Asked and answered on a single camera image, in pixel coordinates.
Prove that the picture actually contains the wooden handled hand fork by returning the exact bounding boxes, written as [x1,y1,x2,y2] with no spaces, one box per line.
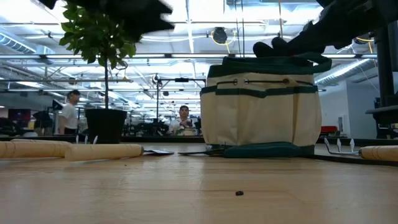
[11,134,99,146]

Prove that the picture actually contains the wooden handled hand rake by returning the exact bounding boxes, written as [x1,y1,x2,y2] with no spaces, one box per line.
[324,138,398,162]

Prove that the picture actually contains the black metal stand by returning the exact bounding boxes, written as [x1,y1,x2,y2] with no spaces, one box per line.
[155,73,206,137]

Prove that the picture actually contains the black hanging cable reel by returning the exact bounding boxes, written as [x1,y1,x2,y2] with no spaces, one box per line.
[213,27,228,45]

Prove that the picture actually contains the wooden handled metal trowel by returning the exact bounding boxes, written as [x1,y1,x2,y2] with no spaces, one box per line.
[0,141,72,159]
[64,144,175,162]

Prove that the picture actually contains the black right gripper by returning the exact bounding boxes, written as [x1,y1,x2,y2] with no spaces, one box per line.
[287,12,346,56]

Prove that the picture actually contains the cream green gardening bag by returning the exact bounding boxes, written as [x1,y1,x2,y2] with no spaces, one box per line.
[200,52,333,149]

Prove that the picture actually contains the black aluminium table frame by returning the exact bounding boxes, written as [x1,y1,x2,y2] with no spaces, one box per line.
[0,134,398,147]

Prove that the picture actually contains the person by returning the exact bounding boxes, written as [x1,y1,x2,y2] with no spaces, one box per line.
[60,89,84,136]
[169,105,200,136]

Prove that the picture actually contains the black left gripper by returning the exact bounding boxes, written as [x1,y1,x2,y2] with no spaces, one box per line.
[76,0,175,41]

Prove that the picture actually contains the green leafy artificial plant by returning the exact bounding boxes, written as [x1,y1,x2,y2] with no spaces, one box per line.
[58,0,137,110]

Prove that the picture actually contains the black plant pot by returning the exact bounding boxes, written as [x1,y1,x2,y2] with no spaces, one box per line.
[85,108,128,144]

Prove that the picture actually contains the dark green pruning shears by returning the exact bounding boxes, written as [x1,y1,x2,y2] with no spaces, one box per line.
[177,141,315,159]

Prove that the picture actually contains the red black gardening glove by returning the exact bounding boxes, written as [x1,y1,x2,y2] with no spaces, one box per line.
[252,36,312,58]

